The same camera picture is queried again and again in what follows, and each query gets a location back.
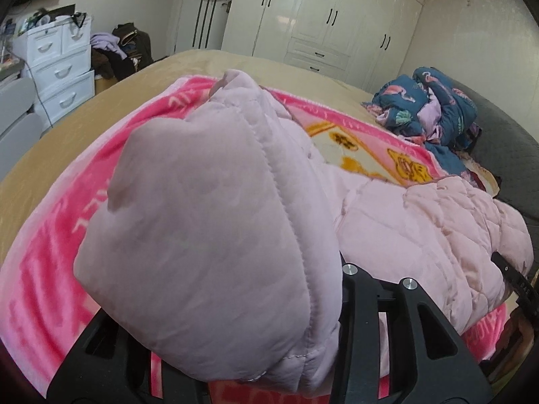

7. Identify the pink quilted jacket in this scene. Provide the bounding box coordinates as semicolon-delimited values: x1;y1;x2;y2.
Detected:
73;68;536;396

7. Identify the dark clothes pile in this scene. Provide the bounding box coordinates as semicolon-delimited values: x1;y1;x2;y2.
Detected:
90;23;154;81

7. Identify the pink cartoon bear blanket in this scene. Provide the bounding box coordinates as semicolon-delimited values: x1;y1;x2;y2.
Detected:
0;76;509;404

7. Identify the grey quilted headboard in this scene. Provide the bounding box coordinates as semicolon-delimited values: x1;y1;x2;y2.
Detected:
441;76;539;220

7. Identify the blue flamingo print quilt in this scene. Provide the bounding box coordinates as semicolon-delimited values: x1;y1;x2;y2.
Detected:
363;67;501;196

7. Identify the grey desk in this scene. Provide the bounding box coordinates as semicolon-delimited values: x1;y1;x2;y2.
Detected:
0;77;43;180

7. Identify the beige bed cover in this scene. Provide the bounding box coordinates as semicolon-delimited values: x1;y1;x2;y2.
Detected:
1;50;375;256

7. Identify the white drawer cabinet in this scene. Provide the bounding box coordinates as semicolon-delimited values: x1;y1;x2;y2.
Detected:
13;13;95;130

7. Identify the white wardrobe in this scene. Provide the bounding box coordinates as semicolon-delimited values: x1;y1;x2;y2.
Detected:
221;0;424;93

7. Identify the white door with bags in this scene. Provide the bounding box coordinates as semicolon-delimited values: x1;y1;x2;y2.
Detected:
166;0;231;56

